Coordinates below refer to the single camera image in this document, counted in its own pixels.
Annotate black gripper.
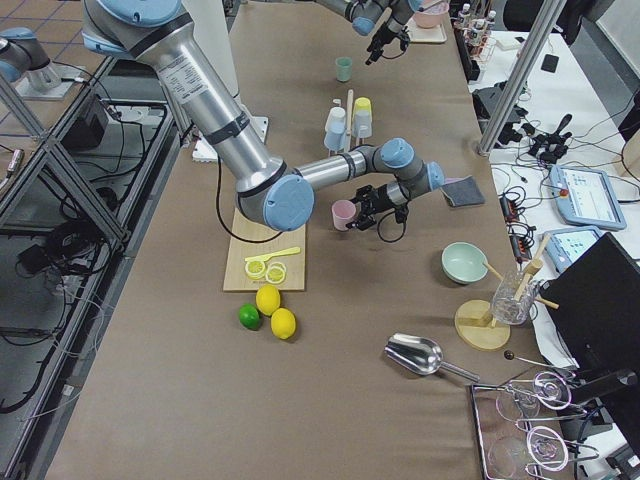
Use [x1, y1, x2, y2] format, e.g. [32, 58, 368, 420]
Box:
[365, 17, 409, 65]
[346, 185, 399, 231]

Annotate pink plastic cup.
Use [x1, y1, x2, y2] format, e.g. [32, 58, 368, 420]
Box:
[331, 199, 357, 231]

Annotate green plastic cup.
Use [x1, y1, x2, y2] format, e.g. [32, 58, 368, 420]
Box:
[335, 57, 353, 83]

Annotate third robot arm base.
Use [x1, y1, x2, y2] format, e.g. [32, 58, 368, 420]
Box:
[1, 27, 76, 101]

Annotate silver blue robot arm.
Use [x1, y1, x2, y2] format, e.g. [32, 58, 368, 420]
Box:
[318, 0, 423, 65]
[82, 1, 445, 231]

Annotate wooden cup holder rack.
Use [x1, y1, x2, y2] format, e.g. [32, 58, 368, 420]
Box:
[323, 89, 373, 154]

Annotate yellow plastic cup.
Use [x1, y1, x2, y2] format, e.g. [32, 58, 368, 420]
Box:
[352, 97, 372, 134]

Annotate white grey plastic cup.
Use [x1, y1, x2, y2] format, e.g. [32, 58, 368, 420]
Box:
[352, 110, 372, 139]

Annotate light blue plastic cup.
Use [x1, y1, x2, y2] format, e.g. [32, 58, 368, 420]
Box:
[324, 121, 346, 152]

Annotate beige tray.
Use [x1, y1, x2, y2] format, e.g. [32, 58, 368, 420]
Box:
[407, 12, 447, 44]

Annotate pink bowl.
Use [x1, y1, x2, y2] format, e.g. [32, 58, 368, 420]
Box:
[413, 1, 449, 29]

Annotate lemon slice right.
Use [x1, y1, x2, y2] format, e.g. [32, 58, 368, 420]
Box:
[265, 262, 287, 285]

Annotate lemon slice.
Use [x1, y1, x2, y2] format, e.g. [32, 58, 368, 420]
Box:
[265, 262, 287, 285]
[245, 260, 267, 280]

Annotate grey folded cloth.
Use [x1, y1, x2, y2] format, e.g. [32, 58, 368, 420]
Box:
[441, 176, 485, 208]

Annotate yellow plastic knife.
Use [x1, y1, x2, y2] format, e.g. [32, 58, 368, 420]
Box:
[244, 246, 301, 262]

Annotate mint green bowl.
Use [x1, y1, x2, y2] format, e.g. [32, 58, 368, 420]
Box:
[441, 242, 488, 285]

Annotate lemon slice left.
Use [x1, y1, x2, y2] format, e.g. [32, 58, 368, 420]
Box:
[245, 260, 267, 280]

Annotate yellow lemon upper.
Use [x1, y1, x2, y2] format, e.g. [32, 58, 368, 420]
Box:
[255, 284, 281, 317]

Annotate yellow lemon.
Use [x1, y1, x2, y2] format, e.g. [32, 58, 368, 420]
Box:
[270, 308, 297, 340]
[255, 284, 281, 317]

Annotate yellow lemon lower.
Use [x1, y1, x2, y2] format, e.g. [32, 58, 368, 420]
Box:
[270, 308, 297, 340]

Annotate wooden cutting board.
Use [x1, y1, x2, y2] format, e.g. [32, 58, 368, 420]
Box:
[223, 226, 306, 292]

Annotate green lime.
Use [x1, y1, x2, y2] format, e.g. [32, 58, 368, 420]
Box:
[237, 304, 262, 330]

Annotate metal ice scoop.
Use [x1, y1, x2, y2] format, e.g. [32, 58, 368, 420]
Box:
[384, 332, 480, 383]

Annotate wooden mug tree stand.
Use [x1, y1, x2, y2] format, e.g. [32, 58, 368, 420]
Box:
[454, 236, 559, 351]

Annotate clear glass mug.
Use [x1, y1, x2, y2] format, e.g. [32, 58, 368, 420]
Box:
[491, 270, 539, 325]

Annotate blue teach pendant lower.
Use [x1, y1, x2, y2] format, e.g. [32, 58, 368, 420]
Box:
[545, 226, 603, 273]

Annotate blue teach pendant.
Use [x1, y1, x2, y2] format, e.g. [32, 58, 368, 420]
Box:
[545, 226, 603, 273]
[549, 165, 627, 231]

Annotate blue teach pendant upper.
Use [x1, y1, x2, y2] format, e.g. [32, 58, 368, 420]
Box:
[549, 165, 627, 231]

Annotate black monitor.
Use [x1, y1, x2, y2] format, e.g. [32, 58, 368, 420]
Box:
[542, 233, 639, 373]

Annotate aluminium frame post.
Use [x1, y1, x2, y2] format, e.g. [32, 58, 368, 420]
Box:
[477, 0, 566, 157]

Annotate wire glass rack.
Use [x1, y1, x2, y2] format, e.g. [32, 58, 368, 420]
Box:
[469, 371, 599, 479]

